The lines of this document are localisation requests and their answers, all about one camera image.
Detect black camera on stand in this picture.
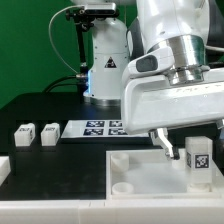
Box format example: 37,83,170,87
65,3,119,21

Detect white obstacle fence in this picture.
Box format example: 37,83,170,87
0,152,224,224

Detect black cables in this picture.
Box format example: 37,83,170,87
43,75,90,94

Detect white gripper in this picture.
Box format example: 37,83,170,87
121,70,224,160

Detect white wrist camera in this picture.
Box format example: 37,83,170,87
122,55,174,85

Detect black camera stand pole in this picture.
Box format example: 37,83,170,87
76,23,88,92

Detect white square tabletop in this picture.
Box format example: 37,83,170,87
106,148,224,200

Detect grey cable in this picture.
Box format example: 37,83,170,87
48,5,88,78

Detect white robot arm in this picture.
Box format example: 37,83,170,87
71,0,224,158

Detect white sheet with tags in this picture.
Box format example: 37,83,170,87
61,119,150,139

